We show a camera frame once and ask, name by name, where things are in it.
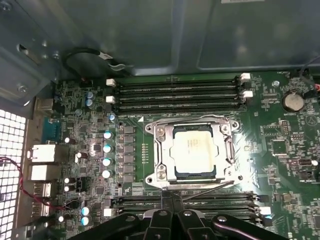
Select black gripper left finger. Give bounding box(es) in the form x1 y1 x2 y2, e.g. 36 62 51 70
107 190 173 240

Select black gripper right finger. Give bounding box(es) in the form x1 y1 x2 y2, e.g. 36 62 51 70
172 194 285 240

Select wire locking lever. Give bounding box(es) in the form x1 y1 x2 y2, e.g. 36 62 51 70
181 180 235 202
144 113 241 125

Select silver topped CPU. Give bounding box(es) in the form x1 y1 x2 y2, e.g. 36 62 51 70
171 124 221 181

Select metal socket cover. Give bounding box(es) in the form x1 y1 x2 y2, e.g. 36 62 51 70
154 122 237 185

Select RAM slot black clips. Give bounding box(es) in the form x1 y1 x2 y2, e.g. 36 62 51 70
106 83 251 97
103 98 251 113
113 192 270 205

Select RAM slot white clips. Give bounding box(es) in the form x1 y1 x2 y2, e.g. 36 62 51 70
106 72 251 89
105 90 254 105
103 201 272 217

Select CPU socket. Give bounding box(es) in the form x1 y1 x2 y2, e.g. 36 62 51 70
144 117 244 191

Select green motherboard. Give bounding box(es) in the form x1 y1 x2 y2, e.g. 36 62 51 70
53 71 320 240

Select small silver rear port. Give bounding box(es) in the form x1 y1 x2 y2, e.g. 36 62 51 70
31 202 51 218
31 181 53 199

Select silver rear port block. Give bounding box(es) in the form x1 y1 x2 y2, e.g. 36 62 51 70
27 164 63 181
27 143 58 164

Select blue rear port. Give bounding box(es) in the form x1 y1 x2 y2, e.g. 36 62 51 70
41 116 63 143

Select round coin battery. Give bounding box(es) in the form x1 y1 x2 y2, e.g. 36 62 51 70
281 90 305 113

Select grey rear port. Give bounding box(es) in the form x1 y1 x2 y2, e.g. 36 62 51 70
32 97 55 113

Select black PC case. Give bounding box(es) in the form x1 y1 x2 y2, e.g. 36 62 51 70
0 0 320 240

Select red and black wire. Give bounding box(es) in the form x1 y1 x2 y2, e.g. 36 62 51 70
0 155 66 211

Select black wire white label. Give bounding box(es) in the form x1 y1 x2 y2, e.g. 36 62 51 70
60 47 126 73

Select thin black header wire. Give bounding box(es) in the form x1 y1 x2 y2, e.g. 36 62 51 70
298 55 320 91

